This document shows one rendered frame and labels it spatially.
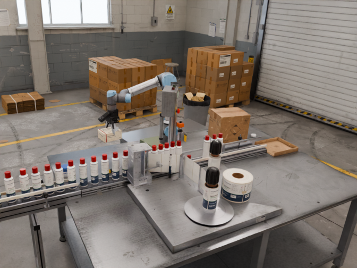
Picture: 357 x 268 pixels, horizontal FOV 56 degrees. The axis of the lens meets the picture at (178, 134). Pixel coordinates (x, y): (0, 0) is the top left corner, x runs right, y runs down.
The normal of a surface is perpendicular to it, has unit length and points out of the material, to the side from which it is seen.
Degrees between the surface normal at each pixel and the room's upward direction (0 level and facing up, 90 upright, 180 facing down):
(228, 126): 90
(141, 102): 91
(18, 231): 0
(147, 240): 0
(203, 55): 89
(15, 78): 90
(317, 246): 2
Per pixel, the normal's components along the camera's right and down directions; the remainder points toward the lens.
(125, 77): 0.65, 0.34
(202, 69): -0.73, 0.20
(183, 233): 0.05, -0.92
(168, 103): -0.10, 0.38
